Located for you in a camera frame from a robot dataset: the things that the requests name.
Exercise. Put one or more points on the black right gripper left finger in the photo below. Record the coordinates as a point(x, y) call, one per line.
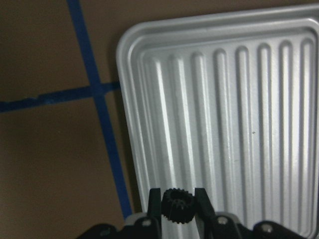
point(154, 213)

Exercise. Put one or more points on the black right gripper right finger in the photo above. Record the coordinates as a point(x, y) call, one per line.
point(204, 211)

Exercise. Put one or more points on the small black bearing gear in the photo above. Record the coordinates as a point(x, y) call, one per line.
point(178, 206)

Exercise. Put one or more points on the ribbed silver metal tray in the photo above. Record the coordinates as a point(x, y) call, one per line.
point(230, 103)

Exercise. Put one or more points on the brown grid table mat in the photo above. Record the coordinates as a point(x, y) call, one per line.
point(66, 161)

